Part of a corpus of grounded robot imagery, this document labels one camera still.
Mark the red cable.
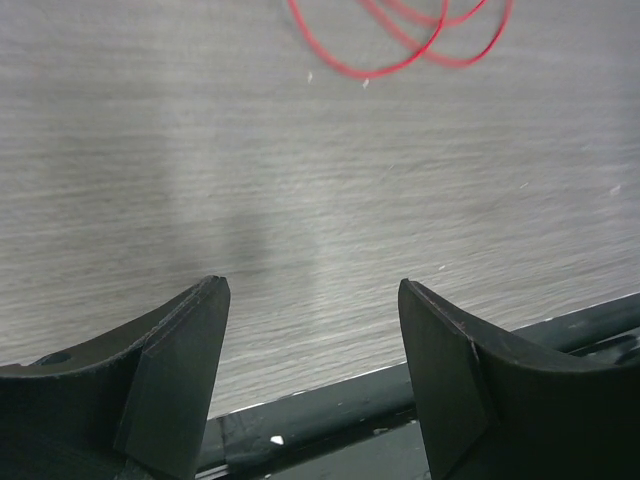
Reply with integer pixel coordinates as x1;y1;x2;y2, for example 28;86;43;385
287;0;515;80

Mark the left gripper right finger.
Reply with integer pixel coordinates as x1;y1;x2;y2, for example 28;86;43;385
398;279;639;479

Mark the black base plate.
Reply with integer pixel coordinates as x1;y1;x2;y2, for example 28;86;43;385
197;294;639;479

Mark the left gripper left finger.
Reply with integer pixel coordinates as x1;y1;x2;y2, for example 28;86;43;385
1;276;230;479

